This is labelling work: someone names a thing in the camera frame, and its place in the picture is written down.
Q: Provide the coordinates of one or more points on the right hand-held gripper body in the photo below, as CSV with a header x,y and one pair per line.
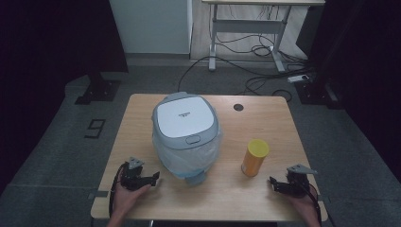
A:
x,y
298,184

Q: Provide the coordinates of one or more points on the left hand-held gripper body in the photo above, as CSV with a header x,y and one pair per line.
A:
x,y
132,178

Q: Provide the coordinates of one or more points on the yellow can with lid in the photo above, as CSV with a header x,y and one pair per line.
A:
x,y
253,157

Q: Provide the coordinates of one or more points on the grey white pedal trash can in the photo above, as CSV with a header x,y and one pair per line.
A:
x,y
184,118

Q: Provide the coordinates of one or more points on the person's left hand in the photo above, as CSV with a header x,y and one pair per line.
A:
x,y
127,198

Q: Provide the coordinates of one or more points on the person's right hand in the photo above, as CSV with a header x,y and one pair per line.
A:
x,y
304,206

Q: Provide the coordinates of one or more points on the clear plastic bin liner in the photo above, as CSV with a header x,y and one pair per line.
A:
x,y
176,157

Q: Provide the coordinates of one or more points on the grey tape strip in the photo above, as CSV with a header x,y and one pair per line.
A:
x,y
323,198

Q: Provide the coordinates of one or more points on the black round table grommet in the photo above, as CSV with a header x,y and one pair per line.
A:
x,y
238,107

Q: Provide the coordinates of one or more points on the black stand base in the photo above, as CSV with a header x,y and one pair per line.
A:
x,y
318,94
97,91

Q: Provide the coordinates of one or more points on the white power strip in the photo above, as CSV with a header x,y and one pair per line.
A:
x,y
298,78

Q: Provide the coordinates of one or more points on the dark curtain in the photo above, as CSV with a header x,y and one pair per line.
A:
x,y
365,63
47,47

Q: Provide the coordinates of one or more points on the white cabinet panel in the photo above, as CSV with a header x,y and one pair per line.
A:
x,y
151,25

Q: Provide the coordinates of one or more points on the white metal frame desk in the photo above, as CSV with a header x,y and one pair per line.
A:
x,y
249,26

